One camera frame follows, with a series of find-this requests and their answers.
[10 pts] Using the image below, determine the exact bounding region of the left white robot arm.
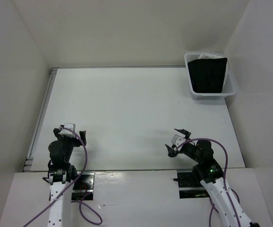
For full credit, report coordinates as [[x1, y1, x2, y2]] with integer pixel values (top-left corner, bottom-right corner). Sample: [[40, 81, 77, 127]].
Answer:
[[47, 123, 87, 227]]

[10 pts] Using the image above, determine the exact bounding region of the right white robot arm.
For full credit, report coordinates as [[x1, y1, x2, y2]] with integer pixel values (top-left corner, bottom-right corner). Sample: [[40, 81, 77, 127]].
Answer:
[[166, 129, 259, 227]]

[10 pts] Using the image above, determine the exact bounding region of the aluminium table edge rail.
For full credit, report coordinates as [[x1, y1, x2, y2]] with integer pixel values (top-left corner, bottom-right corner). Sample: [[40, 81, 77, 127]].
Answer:
[[22, 67, 59, 172]]

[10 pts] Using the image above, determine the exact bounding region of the black skirt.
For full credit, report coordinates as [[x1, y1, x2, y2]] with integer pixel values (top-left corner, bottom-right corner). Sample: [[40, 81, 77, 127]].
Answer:
[[188, 58, 228, 93]]

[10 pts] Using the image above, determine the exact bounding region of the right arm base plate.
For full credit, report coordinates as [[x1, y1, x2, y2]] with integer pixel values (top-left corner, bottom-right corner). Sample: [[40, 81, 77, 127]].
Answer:
[[173, 171, 209, 199]]

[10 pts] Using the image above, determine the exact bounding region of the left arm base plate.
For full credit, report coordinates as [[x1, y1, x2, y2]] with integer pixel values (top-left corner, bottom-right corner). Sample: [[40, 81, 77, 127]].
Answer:
[[49, 172, 96, 201]]

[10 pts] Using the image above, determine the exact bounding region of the white skirt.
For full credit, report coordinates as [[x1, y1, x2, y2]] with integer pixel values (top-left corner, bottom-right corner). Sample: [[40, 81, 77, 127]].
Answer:
[[197, 52, 229, 86]]

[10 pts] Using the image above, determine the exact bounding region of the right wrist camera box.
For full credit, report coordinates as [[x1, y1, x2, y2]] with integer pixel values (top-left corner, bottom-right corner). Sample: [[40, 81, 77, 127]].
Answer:
[[171, 134, 186, 151]]

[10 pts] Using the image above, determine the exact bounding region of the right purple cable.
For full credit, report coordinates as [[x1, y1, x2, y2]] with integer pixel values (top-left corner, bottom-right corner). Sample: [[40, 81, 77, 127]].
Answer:
[[177, 138, 243, 227]]

